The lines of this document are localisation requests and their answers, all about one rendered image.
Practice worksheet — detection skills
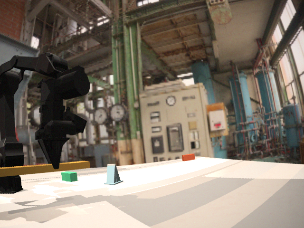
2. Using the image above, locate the reddish-brown rectangular block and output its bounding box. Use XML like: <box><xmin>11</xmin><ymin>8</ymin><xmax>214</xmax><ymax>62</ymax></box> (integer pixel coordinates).
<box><xmin>182</xmin><ymin>154</ymin><xmax>195</xmax><ymax>161</ymax></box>

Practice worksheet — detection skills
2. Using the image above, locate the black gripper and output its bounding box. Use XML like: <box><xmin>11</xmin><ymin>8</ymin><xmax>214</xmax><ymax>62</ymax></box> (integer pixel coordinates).
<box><xmin>35</xmin><ymin>100</ymin><xmax>76</xmax><ymax>169</ymax></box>

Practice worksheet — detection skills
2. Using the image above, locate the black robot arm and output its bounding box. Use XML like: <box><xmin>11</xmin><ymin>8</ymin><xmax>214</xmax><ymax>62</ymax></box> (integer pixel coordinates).
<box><xmin>0</xmin><ymin>52</ymin><xmax>90</xmax><ymax>194</ymax></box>

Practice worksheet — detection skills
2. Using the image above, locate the small green block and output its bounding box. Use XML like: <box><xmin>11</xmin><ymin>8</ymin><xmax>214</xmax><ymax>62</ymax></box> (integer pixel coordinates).
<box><xmin>61</xmin><ymin>171</ymin><xmax>78</xmax><ymax>182</ymax></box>

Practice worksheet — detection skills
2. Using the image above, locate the orange bar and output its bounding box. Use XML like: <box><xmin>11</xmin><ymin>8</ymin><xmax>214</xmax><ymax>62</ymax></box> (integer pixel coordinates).
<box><xmin>0</xmin><ymin>161</ymin><xmax>90</xmax><ymax>177</ymax></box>

